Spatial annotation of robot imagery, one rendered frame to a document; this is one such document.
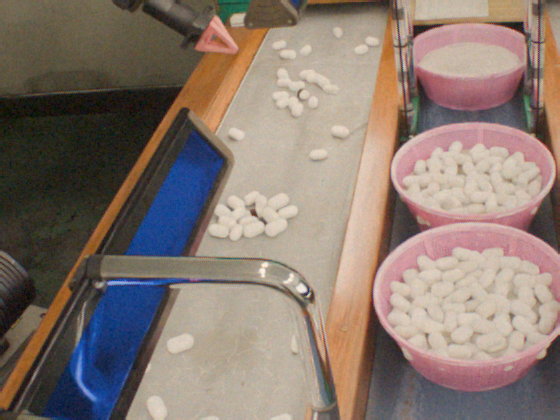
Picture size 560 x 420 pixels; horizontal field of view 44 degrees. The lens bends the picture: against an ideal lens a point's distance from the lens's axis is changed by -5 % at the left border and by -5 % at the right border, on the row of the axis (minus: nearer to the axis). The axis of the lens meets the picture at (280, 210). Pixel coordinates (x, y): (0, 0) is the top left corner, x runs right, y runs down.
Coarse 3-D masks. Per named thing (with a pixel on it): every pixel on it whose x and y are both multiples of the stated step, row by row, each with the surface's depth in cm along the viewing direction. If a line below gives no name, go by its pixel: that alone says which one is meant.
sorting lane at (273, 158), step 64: (256, 64) 165; (320, 64) 160; (256, 128) 142; (320, 128) 138; (320, 192) 121; (256, 256) 111; (320, 256) 108; (192, 320) 102; (256, 320) 100; (192, 384) 92; (256, 384) 90
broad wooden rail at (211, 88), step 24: (240, 48) 168; (216, 72) 159; (240, 72) 161; (192, 96) 152; (216, 96) 150; (168, 120) 145; (216, 120) 145; (144, 168) 132; (120, 192) 127; (96, 240) 116; (48, 312) 104; (24, 360) 97
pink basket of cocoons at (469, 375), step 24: (408, 240) 103; (432, 240) 104; (456, 240) 105; (480, 240) 104; (504, 240) 102; (528, 240) 100; (384, 264) 100; (408, 264) 104; (552, 264) 96; (384, 288) 99; (552, 288) 96; (384, 312) 96; (552, 336) 84; (432, 360) 87; (456, 360) 84; (480, 360) 84; (504, 360) 83; (528, 360) 87; (456, 384) 91; (480, 384) 90; (504, 384) 91
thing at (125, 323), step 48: (192, 144) 70; (144, 192) 62; (192, 192) 67; (144, 240) 59; (192, 240) 64; (144, 288) 57; (48, 336) 49; (96, 336) 51; (144, 336) 54; (48, 384) 46; (96, 384) 49
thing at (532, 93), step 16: (528, 0) 129; (544, 0) 114; (528, 16) 131; (544, 16) 116; (528, 32) 133; (544, 32) 117; (528, 48) 135; (544, 48) 119; (528, 64) 137; (544, 64) 121; (528, 80) 139; (528, 96) 140; (528, 112) 135; (528, 128) 131
